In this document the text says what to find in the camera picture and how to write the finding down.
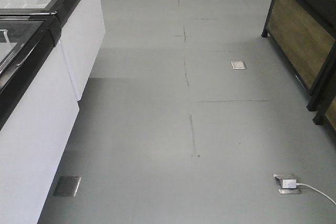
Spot wooden black-framed display stand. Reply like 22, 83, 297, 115
261, 0, 335, 111

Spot white power cable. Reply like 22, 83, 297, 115
296, 183, 336, 206

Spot open floor socket box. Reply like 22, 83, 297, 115
273, 174, 301, 195

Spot white power adapter plug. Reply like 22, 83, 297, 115
279, 178, 297, 189

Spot steel floor outlet plate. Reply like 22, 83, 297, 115
230, 60, 247, 70

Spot white chest freezer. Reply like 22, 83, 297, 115
1, 16, 79, 223
1, 0, 106, 100

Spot dark floor outlet plate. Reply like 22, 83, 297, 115
53, 176, 81, 197

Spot far white chest freezer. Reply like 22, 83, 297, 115
1, 0, 106, 100

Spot near white chest freezer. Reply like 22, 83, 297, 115
1, 16, 79, 223

